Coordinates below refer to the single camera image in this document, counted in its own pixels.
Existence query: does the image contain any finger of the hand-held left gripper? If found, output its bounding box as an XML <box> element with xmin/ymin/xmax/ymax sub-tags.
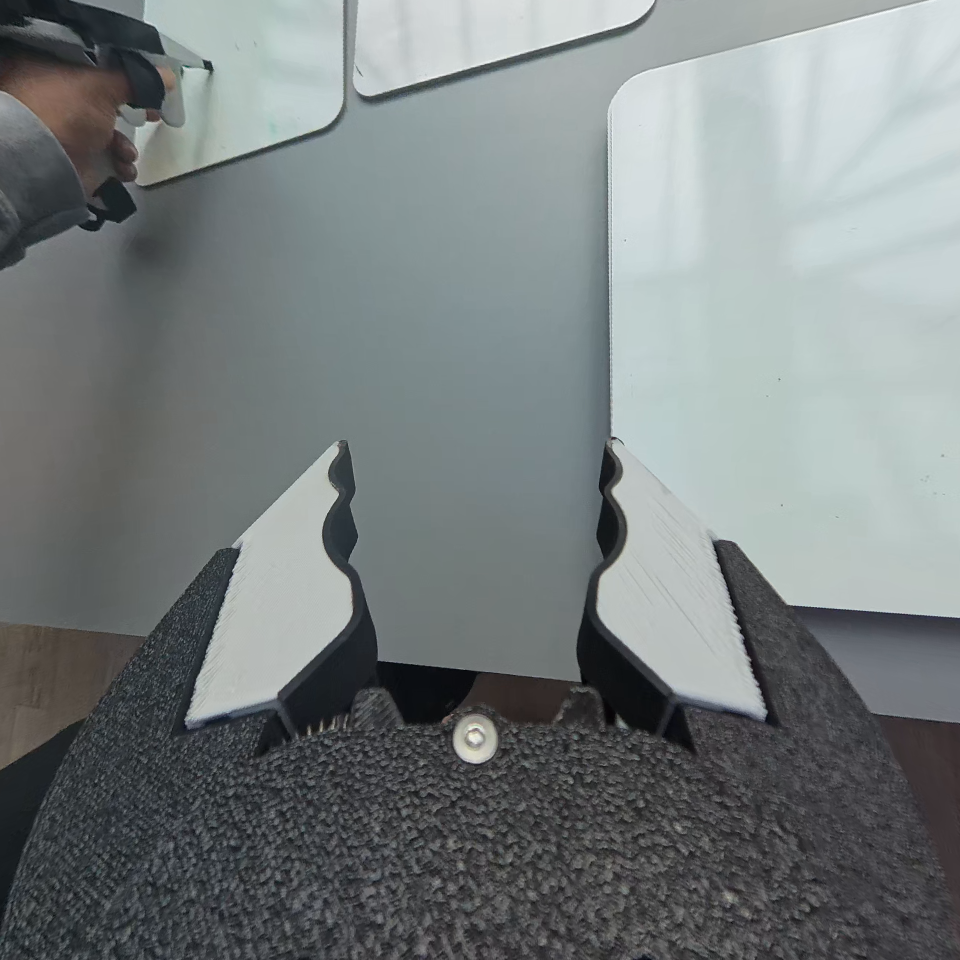
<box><xmin>146</xmin><ymin>31</ymin><xmax>216</xmax><ymax>129</ymax></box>

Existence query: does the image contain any white rounded board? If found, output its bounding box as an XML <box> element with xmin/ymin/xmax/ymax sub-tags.
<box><xmin>133</xmin><ymin>0</ymin><xmax>348</xmax><ymax>189</ymax></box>
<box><xmin>352</xmin><ymin>0</ymin><xmax>657</xmax><ymax>100</ymax></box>

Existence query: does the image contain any person's left hand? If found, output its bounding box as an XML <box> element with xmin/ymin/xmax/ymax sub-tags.
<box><xmin>0</xmin><ymin>54</ymin><xmax>164</xmax><ymax>198</ymax></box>

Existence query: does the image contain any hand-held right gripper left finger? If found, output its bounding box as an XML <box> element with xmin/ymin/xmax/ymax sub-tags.
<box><xmin>185</xmin><ymin>440</ymin><xmax>378</xmax><ymax>755</ymax></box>

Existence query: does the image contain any person's dark trouser leg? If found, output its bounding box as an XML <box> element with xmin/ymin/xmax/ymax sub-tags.
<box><xmin>377</xmin><ymin>662</ymin><xmax>481</xmax><ymax>727</ymax></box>

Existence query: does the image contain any person's left forearm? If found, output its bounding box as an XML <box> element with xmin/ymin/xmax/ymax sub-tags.
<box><xmin>0</xmin><ymin>90</ymin><xmax>93</xmax><ymax>271</ymax></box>

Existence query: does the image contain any stack of white boards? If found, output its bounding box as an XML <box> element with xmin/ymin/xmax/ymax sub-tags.
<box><xmin>606</xmin><ymin>0</ymin><xmax>960</xmax><ymax>620</ymax></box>

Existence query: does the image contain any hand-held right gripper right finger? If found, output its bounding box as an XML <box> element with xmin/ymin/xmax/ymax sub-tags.
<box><xmin>576</xmin><ymin>437</ymin><xmax>768</xmax><ymax>751</ymax></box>

